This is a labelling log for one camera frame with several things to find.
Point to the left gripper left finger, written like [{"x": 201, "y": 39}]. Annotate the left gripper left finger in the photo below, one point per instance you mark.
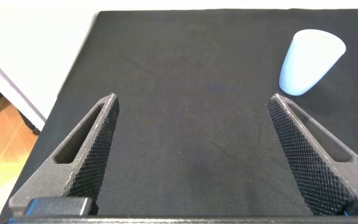
[{"x": 85, "y": 174}]

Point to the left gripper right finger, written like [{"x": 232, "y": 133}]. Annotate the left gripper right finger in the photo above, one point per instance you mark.
[{"x": 309, "y": 161}]

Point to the black stand leg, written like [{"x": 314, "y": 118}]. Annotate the black stand leg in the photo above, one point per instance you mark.
[{"x": 30, "y": 124}]

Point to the light blue plastic cup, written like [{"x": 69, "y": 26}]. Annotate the light blue plastic cup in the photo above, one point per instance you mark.
[{"x": 309, "y": 62}]

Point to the white wall base rail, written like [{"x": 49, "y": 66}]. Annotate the white wall base rail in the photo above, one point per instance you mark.
[{"x": 8, "y": 84}]

